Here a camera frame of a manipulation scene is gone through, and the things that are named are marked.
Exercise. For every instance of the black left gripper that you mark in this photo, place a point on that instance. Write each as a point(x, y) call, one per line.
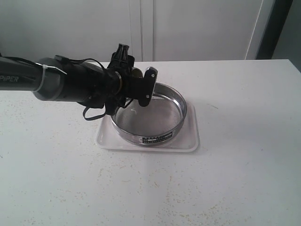
point(122, 64)

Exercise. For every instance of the round stainless steel sieve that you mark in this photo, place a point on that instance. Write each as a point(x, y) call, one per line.
point(155, 124)

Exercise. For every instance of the stainless steel cup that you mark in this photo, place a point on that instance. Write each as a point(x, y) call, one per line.
point(137, 73)

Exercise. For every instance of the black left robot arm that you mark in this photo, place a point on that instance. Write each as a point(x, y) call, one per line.
point(85, 81)

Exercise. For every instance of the white plastic tray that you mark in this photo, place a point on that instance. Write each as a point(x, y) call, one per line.
point(186, 141)

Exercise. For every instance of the white cabinet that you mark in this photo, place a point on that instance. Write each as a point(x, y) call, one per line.
point(155, 30)

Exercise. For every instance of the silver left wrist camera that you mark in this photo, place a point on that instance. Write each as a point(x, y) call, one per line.
point(146, 86)

